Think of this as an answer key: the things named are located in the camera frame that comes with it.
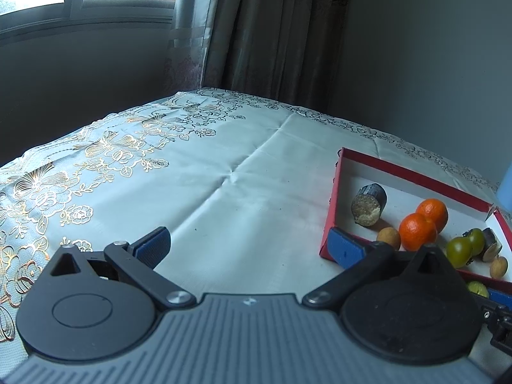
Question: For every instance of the orange mandarin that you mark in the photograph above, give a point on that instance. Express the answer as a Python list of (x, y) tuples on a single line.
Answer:
[(416, 232), (434, 212)]

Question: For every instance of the window with grey frame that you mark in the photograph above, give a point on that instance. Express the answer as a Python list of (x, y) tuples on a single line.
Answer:
[(88, 4)]

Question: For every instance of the brown patterned curtain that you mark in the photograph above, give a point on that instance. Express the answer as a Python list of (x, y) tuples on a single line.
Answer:
[(284, 36)]

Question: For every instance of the light blue container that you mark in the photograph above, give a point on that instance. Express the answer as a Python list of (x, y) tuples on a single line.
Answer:
[(506, 188)]

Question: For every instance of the small tan longan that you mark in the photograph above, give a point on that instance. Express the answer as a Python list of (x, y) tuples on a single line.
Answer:
[(499, 268), (388, 238)]

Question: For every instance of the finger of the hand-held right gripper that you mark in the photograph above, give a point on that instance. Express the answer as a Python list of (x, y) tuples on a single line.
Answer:
[(498, 295)]

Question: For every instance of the red cardboard box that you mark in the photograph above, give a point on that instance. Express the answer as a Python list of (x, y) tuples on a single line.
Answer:
[(400, 184)]

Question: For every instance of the dark sugarcane piece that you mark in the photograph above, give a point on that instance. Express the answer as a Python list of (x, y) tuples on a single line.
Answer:
[(491, 244), (368, 208)]

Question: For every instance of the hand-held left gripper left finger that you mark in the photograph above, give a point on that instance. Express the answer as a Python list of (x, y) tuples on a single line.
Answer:
[(154, 246)]

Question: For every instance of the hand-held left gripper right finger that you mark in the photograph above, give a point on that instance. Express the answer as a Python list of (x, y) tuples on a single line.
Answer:
[(344, 248)]

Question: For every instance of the green citrus fruit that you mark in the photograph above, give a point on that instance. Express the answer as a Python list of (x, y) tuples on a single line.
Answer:
[(478, 289), (477, 240), (459, 251)]

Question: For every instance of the sheer light curtain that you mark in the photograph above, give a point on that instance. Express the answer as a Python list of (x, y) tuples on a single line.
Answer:
[(192, 32)]

